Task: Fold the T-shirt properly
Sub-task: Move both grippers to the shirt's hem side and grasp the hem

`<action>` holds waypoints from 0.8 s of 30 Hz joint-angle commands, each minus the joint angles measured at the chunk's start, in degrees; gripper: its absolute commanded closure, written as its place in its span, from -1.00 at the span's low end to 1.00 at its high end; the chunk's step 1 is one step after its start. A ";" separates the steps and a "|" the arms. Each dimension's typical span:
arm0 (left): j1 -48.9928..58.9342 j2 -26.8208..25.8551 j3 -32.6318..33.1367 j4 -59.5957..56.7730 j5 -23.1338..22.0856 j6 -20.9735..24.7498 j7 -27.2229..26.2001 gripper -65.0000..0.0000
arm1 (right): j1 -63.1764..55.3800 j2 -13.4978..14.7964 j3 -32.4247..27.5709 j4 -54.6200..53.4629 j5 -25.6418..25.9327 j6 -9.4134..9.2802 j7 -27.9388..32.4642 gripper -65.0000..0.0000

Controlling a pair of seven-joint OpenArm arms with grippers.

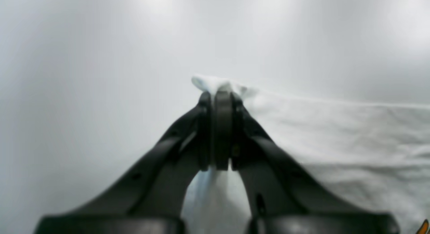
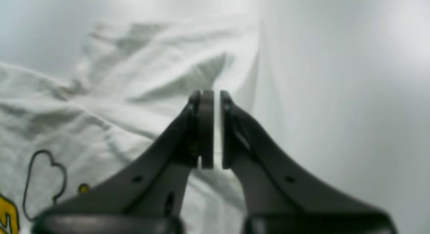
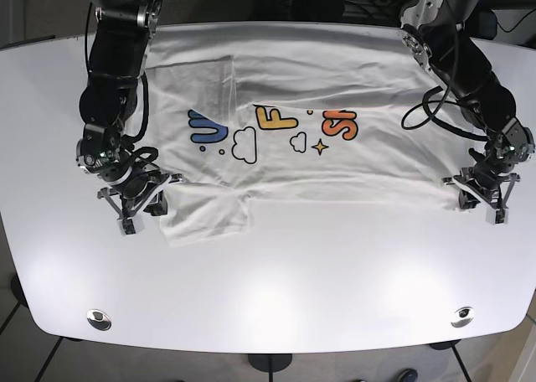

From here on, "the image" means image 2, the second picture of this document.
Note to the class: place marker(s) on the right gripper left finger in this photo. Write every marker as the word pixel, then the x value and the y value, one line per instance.
pixel 146 196

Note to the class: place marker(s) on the white printed T-shirt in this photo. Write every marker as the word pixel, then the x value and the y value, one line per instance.
pixel 61 139

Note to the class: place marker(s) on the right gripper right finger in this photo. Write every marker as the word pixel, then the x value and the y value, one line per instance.
pixel 281 196

